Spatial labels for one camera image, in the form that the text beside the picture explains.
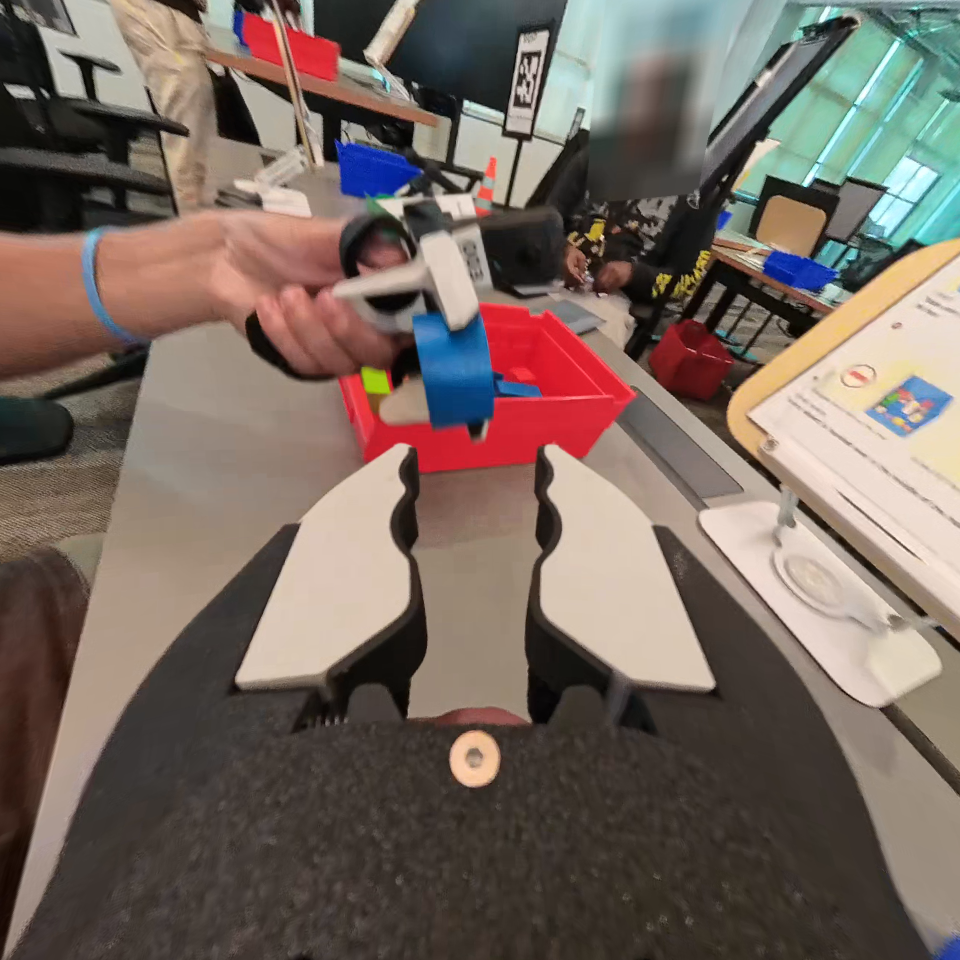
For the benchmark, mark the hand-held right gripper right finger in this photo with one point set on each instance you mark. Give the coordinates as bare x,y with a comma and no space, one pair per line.
618,593

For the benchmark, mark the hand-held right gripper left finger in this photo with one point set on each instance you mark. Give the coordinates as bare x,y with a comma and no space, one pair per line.
333,593

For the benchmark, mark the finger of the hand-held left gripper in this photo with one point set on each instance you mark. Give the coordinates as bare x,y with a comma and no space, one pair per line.
443,278
402,405

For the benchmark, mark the green wooden block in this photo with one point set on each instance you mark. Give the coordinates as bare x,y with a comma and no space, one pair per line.
375,383

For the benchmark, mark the blue arch wooden block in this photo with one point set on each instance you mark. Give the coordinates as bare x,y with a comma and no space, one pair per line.
455,368

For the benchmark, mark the long blue wooden block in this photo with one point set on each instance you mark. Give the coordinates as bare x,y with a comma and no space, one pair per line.
518,387

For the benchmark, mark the person's left forearm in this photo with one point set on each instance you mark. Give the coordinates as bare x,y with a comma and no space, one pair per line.
135,300

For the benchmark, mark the grey desk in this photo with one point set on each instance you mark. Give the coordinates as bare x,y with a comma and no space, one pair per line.
195,465

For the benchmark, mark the person's left hand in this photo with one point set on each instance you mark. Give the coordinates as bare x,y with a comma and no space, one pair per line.
285,293

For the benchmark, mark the red floor object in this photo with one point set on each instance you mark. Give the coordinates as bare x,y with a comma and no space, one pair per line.
488,183

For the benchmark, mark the small blue plastic bin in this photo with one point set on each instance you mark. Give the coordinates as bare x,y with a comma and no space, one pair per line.
800,270
375,170

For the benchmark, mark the small tag board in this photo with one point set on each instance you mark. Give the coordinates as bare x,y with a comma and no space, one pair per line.
528,83

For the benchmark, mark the white board stand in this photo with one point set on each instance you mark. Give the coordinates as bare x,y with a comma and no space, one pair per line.
810,615

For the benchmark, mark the red bag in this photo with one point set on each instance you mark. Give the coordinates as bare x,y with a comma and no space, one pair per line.
690,360

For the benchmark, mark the black monitor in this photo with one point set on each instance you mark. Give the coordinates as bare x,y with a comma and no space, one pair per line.
465,45

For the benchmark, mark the wooden table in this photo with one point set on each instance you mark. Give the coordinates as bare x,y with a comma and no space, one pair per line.
330,87

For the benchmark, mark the small red plastic bin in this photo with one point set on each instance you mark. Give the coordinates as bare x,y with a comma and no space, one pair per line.
293,48

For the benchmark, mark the large tag board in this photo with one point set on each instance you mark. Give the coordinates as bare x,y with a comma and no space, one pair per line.
780,105

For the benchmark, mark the instruction sheet board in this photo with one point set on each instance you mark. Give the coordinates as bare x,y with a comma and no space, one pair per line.
885,435

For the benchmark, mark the person's brown clothing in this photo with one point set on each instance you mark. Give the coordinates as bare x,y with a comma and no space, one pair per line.
38,705

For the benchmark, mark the blue wristband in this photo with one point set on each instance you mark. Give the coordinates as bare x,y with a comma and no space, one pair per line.
98,293

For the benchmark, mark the black office chair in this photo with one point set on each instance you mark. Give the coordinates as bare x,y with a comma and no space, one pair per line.
30,428
83,150

